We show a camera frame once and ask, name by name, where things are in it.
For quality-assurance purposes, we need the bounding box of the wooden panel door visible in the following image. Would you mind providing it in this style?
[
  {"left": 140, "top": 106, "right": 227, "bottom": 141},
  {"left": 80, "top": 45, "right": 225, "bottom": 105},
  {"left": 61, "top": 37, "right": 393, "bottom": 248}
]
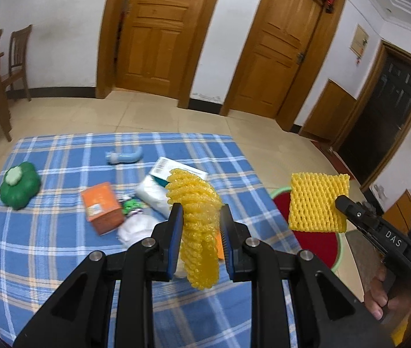
[
  {"left": 220, "top": 0, "right": 347, "bottom": 133},
  {"left": 97, "top": 0, "right": 228, "bottom": 109}
]

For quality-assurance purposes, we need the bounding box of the white plastic bag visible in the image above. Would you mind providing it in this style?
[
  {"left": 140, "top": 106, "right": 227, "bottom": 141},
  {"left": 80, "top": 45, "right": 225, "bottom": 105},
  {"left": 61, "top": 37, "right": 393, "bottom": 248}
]
[{"left": 117, "top": 213, "right": 166, "bottom": 245}]

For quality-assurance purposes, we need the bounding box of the grey floor mat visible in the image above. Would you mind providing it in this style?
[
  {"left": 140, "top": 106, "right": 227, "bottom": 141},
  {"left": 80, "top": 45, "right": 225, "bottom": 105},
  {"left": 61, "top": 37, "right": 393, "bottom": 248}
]
[{"left": 345, "top": 225, "right": 387, "bottom": 298}]

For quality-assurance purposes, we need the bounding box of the curled yellow foam fruit net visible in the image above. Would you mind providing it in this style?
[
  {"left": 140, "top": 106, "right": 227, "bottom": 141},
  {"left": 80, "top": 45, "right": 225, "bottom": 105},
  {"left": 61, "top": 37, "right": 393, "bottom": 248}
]
[{"left": 165, "top": 168, "right": 224, "bottom": 291}]

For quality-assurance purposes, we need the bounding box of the orange cardboard box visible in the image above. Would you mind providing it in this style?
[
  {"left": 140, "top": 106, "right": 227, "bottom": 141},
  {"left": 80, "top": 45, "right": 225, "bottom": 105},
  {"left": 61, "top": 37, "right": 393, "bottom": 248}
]
[{"left": 81, "top": 182, "right": 126, "bottom": 236}]

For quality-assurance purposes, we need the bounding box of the beige wall electrical box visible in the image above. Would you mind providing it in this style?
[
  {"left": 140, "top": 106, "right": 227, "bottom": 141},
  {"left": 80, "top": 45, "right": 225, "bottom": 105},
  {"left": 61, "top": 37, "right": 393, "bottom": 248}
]
[{"left": 350, "top": 25, "right": 370, "bottom": 59}]

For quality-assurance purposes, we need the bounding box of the wooden drawer cabinet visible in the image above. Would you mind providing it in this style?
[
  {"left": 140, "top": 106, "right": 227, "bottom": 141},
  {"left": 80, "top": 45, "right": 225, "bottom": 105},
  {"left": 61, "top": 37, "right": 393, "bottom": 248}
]
[{"left": 383, "top": 188, "right": 411, "bottom": 234}]

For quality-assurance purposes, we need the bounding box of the white and green box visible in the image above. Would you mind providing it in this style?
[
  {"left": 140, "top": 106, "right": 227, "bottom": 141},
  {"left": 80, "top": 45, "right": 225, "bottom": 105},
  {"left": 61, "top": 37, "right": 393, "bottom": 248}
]
[{"left": 148, "top": 157, "right": 209, "bottom": 189}]

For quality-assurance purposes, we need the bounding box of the white plastic pouch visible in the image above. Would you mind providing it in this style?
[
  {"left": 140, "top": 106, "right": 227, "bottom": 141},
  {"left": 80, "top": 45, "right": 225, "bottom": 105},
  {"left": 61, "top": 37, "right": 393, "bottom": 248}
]
[{"left": 135, "top": 176, "right": 173, "bottom": 220}]

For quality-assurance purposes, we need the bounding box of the small green toy figure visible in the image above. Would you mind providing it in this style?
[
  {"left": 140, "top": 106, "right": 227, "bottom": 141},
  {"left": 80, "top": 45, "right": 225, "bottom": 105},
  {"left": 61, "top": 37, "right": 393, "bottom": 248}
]
[{"left": 120, "top": 196, "right": 144, "bottom": 216}]

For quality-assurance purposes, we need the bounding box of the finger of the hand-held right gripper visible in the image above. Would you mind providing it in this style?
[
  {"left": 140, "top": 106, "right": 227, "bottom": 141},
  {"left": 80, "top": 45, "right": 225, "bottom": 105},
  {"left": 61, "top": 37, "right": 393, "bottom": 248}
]
[{"left": 335, "top": 195, "right": 411, "bottom": 273}]

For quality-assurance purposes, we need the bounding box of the low wooden wall cabinet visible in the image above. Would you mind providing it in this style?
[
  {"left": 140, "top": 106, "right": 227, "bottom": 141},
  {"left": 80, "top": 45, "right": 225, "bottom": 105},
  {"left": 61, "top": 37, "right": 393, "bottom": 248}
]
[{"left": 300, "top": 79, "right": 358, "bottom": 142}]

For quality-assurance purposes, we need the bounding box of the red basin with green rim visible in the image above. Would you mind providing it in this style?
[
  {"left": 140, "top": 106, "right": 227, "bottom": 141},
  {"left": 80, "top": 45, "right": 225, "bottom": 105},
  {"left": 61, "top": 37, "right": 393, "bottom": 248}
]
[{"left": 269, "top": 186, "right": 344, "bottom": 272}]

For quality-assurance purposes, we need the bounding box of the red doormat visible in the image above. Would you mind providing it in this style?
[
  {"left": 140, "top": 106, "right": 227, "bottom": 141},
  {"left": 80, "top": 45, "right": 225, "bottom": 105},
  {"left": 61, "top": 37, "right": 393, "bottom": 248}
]
[{"left": 310, "top": 139, "right": 352, "bottom": 181}]

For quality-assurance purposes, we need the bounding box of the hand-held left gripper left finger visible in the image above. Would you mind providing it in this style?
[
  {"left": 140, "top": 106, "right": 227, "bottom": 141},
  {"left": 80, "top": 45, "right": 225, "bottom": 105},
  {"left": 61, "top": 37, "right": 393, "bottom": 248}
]
[{"left": 12, "top": 203, "right": 185, "bottom": 348}]

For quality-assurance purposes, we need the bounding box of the person's right hand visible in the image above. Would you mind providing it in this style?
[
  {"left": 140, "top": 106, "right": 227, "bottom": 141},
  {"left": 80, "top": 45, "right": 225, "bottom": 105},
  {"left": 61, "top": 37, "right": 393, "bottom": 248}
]
[{"left": 364, "top": 264, "right": 396, "bottom": 321}]

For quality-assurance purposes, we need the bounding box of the green flower-shaped plush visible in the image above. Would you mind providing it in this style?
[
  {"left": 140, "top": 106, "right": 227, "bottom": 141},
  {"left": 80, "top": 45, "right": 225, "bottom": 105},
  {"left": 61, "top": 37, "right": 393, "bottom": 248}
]
[{"left": 0, "top": 161, "right": 41, "bottom": 210}]

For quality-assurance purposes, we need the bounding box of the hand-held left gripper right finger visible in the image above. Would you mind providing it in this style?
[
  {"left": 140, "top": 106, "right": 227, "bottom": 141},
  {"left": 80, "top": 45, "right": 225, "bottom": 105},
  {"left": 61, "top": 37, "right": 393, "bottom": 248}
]
[{"left": 219, "top": 203, "right": 396, "bottom": 348}]

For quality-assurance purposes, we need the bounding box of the blue plaid tablecloth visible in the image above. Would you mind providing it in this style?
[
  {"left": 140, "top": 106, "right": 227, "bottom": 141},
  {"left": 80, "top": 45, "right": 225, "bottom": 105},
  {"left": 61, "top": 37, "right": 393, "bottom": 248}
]
[{"left": 0, "top": 132, "right": 300, "bottom": 347}]

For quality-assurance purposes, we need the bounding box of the dark metal door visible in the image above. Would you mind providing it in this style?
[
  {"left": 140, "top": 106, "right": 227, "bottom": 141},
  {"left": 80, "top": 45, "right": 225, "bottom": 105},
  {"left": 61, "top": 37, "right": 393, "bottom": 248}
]
[{"left": 330, "top": 40, "right": 411, "bottom": 191}]

